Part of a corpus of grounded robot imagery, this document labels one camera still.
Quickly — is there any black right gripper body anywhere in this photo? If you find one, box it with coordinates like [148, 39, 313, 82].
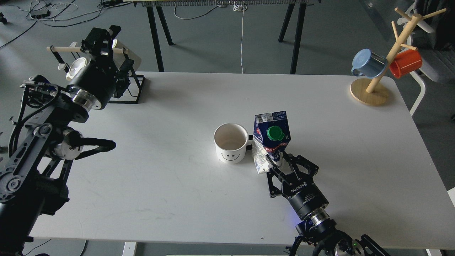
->
[272, 172, 329, 220]

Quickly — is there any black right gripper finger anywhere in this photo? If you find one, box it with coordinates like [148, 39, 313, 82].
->
[283, 152, 319, 175]
[266, 155, 289, 198]

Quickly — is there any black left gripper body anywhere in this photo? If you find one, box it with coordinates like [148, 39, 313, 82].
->
[67, 60, 119, 110]

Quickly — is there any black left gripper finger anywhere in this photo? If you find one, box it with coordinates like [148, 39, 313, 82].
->
[115, 59, 134, 98]
[81, 25, 121, 63]

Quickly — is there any blue white milk carton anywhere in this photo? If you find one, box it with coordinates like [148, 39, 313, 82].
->
[252, 111, 291, 174]

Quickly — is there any white smiley face mug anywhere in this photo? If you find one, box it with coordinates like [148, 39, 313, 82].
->
[213, 123, 253, 164]

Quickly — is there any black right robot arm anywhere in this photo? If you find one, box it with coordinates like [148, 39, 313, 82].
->
[266, 153, 388, 256]

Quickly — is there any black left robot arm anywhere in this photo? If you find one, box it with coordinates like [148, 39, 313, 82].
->
[0, 25, 134, 256]

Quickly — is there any white ribbed mug rear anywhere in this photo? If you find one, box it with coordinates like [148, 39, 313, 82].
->
[112, 39, 142, 72]

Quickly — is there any white ribbed mug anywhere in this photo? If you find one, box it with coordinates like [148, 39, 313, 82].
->
[112, 39, 142, 72]
[66, 57, 91, 81]

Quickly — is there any white ribbed mug front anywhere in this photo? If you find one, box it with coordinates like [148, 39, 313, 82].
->
[66, 57, 91, 81]

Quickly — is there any black trestle table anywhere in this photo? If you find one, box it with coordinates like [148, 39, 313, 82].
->
[100, 0, 322, 75]

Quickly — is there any wooden mug tree stand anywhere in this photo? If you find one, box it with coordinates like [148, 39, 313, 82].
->
[350, 7, 447, 106]

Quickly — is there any blue metal mug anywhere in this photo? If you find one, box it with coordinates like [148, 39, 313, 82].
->
[351, 48, 389, 79]

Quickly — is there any orange mug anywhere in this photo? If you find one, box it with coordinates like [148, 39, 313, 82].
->
[389, 49, 423, 79]

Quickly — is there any white chair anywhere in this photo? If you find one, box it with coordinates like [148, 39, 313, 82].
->
[398, 0, 455, 115]

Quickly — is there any black wire mug rack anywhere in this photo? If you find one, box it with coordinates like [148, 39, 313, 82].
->
[47, 42, 145, 104]

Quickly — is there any floor cables and adapter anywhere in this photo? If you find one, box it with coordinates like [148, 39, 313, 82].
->
[0, 0, 118, 50]

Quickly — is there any white hanging cable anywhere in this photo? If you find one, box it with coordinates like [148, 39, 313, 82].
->
[233, 4, 248, 74]

